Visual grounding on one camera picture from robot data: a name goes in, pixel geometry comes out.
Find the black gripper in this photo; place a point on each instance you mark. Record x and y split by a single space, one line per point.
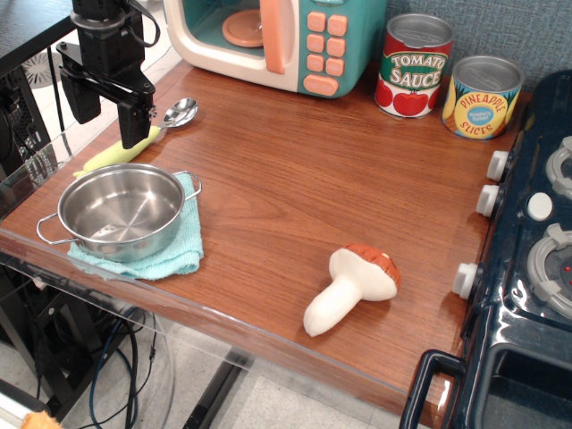
107 63

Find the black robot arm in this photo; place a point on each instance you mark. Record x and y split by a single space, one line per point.
152 30

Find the plush white brown mushroom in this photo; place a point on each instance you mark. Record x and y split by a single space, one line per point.
358 272

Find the stainless steel pot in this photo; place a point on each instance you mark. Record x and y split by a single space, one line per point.
121 212

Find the black desk left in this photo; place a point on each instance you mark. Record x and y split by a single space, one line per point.
28 27

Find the light blue cloth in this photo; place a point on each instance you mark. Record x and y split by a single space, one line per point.
182 256

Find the toy microwave teal cream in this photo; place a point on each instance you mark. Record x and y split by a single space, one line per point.
318 48

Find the tomato sauce can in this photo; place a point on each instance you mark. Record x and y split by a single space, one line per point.
416 51

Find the pineapple slices can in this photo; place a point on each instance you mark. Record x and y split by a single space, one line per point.
481 97

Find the white stove knob middle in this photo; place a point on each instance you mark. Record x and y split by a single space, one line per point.
487 200

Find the white stove knob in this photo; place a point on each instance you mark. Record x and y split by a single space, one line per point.
497 165
464 280
487 200

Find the white stove knob upper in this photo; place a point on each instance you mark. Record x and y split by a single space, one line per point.
497 165

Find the white stove knob lower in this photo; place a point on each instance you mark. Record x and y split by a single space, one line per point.
464 280

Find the dark blue toy stove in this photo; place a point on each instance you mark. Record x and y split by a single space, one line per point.
514 370

